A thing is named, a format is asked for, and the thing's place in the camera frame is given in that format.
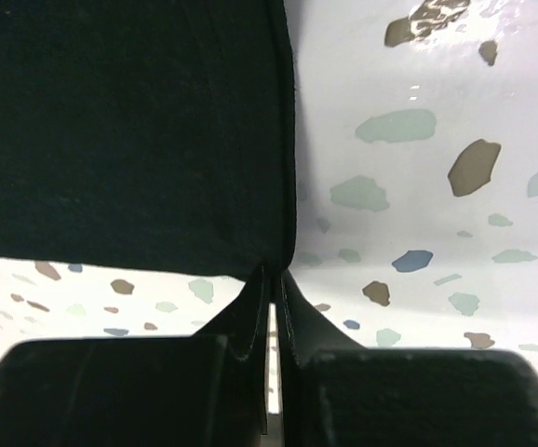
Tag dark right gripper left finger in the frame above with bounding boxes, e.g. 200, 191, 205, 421
0, 268, 269, 447

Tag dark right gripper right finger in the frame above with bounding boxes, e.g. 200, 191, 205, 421
276, 273, 538, 447

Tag black t shirt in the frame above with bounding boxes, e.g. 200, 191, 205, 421
0, 1, 296, 280

